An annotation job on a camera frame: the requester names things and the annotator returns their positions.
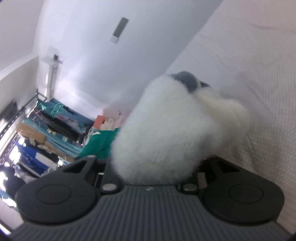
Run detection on cream sweater with navy stripes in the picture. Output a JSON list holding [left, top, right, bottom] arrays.
[[111, 71, 251, 185]]

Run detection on black clothes rack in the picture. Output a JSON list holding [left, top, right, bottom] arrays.
[[0, 91, 48, 139]]

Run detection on pink plush toy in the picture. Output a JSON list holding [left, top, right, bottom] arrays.
[[102, 105, 131, 128]]

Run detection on red box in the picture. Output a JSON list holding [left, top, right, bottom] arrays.
[[93, 115, 105, 130]]

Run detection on green sweater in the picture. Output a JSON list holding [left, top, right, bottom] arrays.
[[74, 128, 120, 161]]

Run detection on teal curtain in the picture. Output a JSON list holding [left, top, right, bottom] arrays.
[[24, 99, 94, 159]]

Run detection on white air conditioner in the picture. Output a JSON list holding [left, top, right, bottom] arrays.
[[40, 46, 63, 102]]

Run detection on blue white hanging jacket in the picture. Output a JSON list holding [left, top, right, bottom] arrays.
[[15, 142, 58, 177]]

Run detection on grey bed cover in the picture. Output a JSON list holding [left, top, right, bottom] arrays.
[[169, 1, 295, 232]]

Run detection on brown hanging garment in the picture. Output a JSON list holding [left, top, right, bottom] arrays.
[[16, 123, 74, 162]]

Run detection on grey wall panel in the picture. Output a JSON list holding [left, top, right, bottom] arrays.
[[110, 17, 129, 44]]

